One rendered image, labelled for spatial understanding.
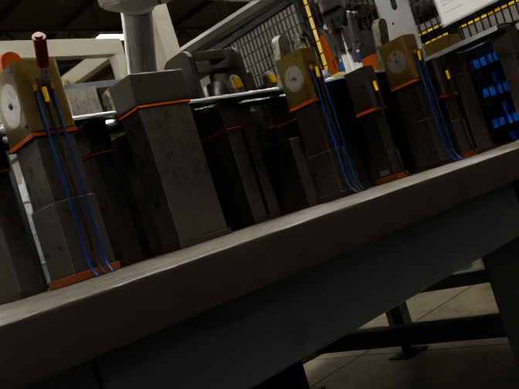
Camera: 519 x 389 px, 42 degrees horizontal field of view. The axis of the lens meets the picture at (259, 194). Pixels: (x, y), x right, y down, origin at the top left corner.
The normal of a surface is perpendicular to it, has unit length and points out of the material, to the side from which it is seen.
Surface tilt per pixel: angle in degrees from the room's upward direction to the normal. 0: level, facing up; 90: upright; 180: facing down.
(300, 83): 90
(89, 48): 90
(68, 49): 90
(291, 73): 90
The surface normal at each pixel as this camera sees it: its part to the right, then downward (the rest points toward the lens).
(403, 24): -0.73, 0.21
